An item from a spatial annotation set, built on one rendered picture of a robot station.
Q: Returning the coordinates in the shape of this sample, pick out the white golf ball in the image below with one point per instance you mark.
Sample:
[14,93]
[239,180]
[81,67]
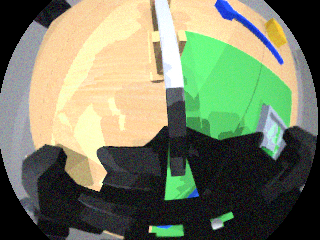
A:
[217,223]

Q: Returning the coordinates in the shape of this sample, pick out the green flat mat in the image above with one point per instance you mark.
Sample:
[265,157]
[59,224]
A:
[223,91]

